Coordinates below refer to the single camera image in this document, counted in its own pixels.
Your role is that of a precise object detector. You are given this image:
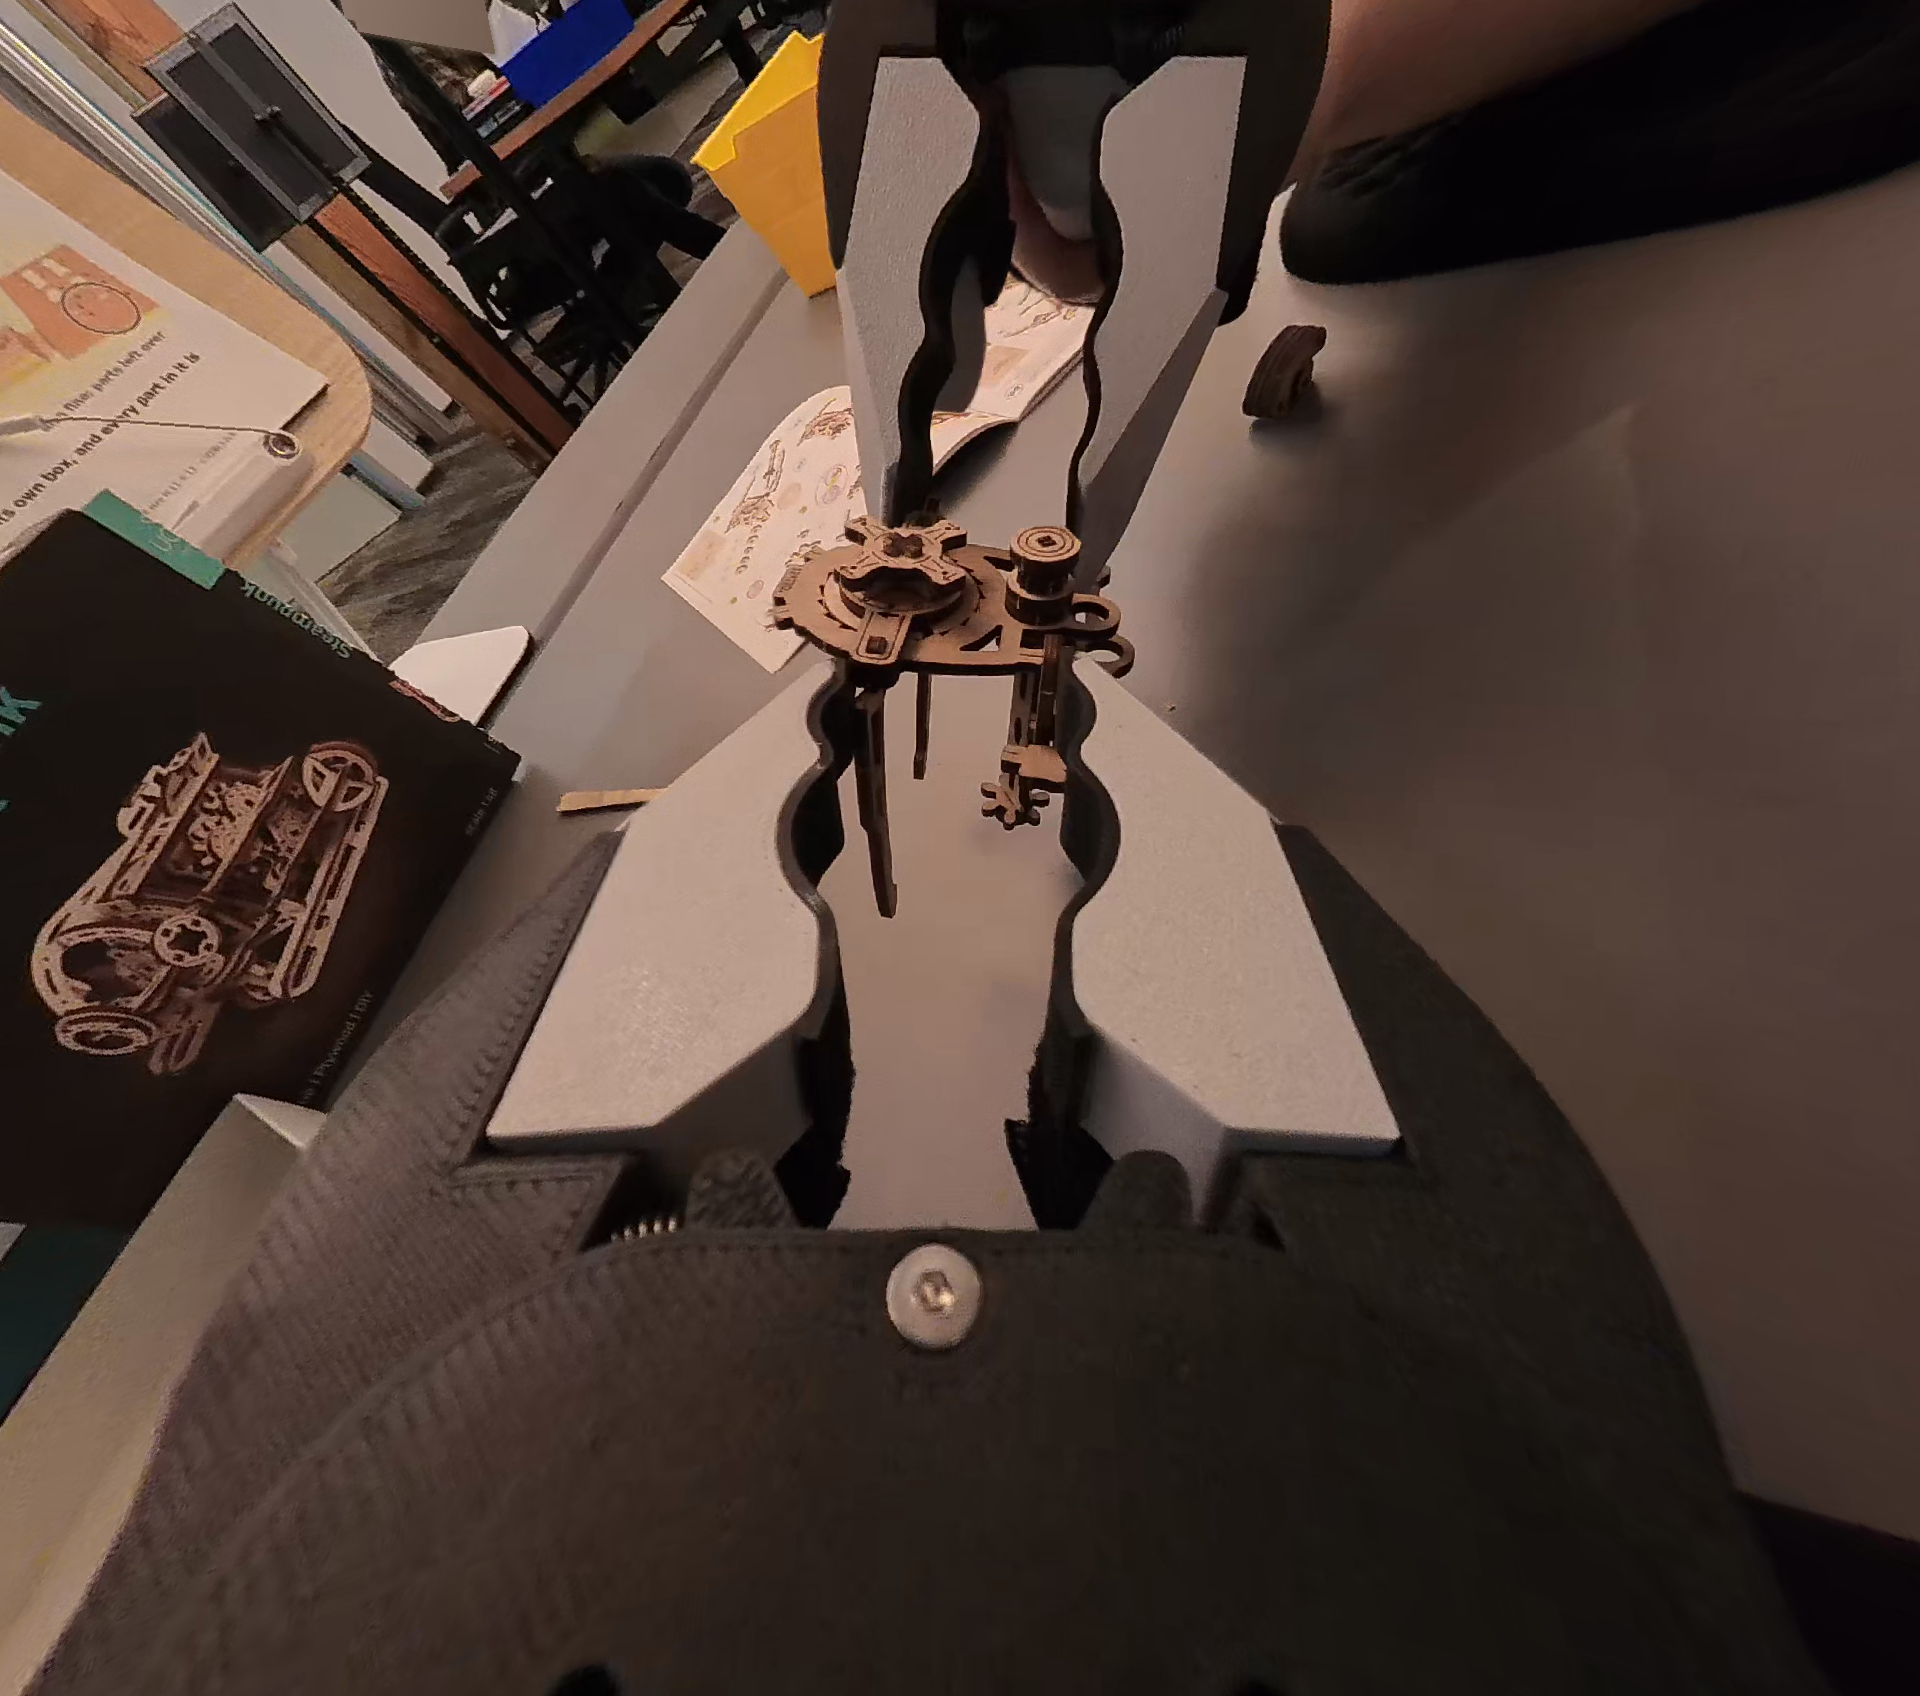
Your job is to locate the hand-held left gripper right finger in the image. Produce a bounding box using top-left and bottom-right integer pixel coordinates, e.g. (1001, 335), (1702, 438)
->
(1001, 667), (1407, 1230)

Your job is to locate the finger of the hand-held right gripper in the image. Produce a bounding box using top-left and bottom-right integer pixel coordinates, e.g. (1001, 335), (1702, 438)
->
(831, 50), (1004, 527)
(1064, 50), (1249, 574)

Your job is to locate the small round wooden part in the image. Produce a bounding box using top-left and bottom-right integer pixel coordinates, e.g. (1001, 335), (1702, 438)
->
(1241, 322), (1332, 424)

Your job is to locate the wooden model assembly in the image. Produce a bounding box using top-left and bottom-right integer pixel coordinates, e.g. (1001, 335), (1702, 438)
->
(767, 514), (1137, 921)

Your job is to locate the black model kit box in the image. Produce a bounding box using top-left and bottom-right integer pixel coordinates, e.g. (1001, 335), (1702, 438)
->
(0, 507), (521, 1230)

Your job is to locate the yellow plastic bin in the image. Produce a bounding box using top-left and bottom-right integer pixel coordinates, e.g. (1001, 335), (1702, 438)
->
(689, 30), (842, 298)

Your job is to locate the blue plastic bin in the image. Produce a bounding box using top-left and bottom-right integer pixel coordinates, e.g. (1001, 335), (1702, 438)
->
(499, 0), (641, 110)

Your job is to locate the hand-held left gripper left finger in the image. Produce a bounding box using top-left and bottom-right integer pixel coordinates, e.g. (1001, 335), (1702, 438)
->
(482, 659), (854, 1227)

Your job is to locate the black framed panel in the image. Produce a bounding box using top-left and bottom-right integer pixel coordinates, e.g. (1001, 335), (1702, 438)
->
(132, 2), (372, 254)

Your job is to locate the white cardboard tray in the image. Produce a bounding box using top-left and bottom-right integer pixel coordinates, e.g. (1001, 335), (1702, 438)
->
(386, 624), (535, 728)

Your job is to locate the printed paper sheet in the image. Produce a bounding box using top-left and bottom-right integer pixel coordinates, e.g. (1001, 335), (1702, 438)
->
(0, 167), (333, 562)

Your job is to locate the long brown table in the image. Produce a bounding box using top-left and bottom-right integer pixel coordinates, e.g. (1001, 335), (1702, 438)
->
(437, 0), (756, 201)

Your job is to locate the model instruction booklet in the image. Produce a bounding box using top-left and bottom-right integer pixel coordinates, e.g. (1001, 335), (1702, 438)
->
(659, 274), (1100, 678)

